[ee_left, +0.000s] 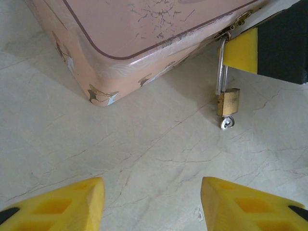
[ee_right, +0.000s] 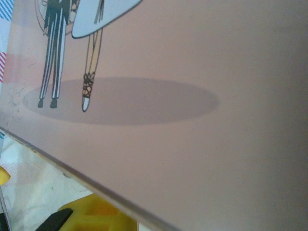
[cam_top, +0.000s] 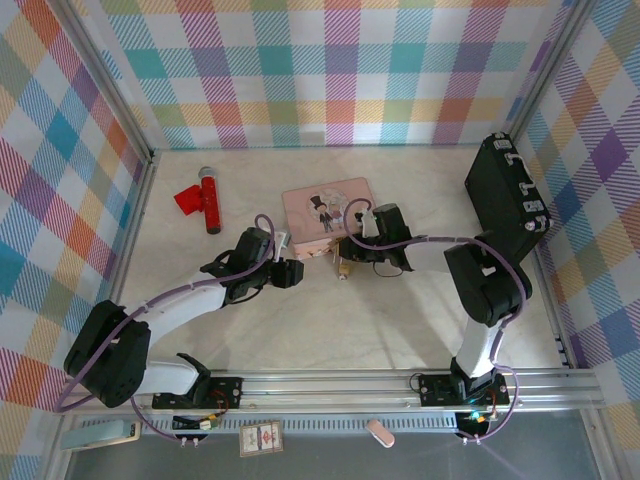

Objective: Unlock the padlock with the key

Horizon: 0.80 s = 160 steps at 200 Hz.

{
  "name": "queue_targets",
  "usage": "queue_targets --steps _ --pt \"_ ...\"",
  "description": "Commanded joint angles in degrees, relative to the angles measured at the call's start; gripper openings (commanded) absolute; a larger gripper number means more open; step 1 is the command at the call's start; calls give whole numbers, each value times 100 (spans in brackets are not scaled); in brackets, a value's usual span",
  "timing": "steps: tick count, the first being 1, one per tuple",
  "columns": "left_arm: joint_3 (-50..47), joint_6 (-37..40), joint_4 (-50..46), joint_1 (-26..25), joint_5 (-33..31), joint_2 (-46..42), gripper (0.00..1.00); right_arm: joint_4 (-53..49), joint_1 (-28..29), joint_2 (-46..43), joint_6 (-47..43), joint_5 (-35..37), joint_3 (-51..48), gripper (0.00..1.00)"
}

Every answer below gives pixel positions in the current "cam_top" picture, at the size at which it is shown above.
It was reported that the black briefcase with metal clasps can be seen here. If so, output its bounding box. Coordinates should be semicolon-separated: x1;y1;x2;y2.
463;131;553;264

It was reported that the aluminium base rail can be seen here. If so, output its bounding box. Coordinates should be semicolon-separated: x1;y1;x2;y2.
53;368;604;417

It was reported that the red glitter toy microphone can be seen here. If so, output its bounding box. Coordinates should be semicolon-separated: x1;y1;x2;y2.
197;166;224;236

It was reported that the pink cartoon couple tin box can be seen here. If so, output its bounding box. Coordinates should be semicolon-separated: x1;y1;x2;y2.
280;176;377;261

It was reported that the pink white eraser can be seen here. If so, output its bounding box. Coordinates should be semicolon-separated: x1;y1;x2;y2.
365;418;397;448

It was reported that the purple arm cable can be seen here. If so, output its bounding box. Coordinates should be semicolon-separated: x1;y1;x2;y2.
341;198;532;445
54;213;281;445

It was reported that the aluminium side floor rail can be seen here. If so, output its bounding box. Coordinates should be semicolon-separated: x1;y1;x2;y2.
528;244;577;370
85;149;160;375

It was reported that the red plastic block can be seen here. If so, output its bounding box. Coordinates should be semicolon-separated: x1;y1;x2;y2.
173;183;204;217

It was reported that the perforated grey cable tray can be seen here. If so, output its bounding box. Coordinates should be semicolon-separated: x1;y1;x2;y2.
142;414;464;434

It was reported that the aluminium corner post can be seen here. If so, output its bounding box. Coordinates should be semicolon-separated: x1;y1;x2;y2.
505;0;597;146
49;0;157;162

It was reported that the teal flat device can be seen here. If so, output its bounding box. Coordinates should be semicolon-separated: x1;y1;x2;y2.
60;419;143;453

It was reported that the playing card box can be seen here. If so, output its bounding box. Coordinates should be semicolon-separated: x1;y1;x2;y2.
238;419;284;458

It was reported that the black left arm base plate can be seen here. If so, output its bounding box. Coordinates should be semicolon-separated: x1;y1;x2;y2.
151;375;245;412

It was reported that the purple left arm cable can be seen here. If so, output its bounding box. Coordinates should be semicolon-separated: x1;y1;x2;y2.
54;213;281;445

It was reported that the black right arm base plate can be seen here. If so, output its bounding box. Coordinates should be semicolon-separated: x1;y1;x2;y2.
416;372;512;408

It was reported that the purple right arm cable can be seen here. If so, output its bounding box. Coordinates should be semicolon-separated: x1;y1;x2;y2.
341;198;532;445

